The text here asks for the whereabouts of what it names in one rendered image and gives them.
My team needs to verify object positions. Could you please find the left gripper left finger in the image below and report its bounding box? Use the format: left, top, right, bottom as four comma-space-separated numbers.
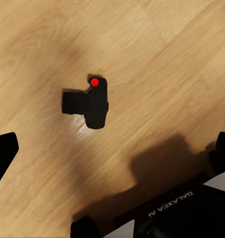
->
0, 132, 19, 180

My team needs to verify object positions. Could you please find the digital camera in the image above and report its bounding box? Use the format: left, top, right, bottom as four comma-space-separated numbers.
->
62, 77, 109, 129

